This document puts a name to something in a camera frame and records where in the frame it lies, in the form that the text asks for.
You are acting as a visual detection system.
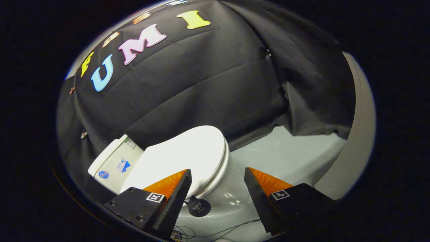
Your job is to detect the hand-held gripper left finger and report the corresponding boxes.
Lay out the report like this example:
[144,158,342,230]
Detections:
[102,169,192,240]

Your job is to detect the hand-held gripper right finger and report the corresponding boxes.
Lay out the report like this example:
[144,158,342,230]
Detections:
[244,167,338,236]

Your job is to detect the black round pull tag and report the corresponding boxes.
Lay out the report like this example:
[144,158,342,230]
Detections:
[187,196,211,217]

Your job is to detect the white toilet lid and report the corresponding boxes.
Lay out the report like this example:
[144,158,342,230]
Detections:
[120,125,226,199]

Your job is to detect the black backdrop cloth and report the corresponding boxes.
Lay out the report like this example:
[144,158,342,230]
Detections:
[56,0,356,204]

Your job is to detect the thin dark cables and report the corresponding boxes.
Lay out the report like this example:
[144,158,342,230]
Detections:
[173,217,261,242]

